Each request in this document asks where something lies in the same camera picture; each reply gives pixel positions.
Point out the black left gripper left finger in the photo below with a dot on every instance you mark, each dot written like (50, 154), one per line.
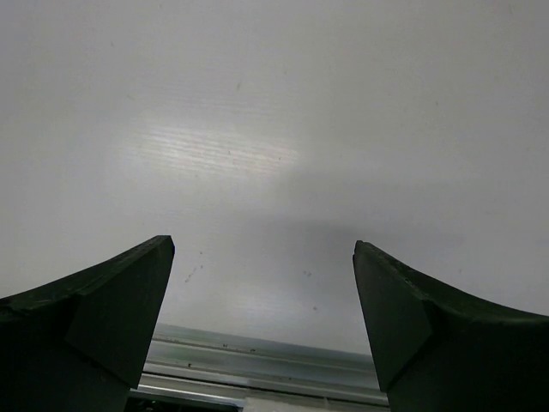
(80, 343)

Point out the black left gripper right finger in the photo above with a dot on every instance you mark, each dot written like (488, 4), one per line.
(437, 348)

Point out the aluminium table rail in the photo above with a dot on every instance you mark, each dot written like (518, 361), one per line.
(195, 365)

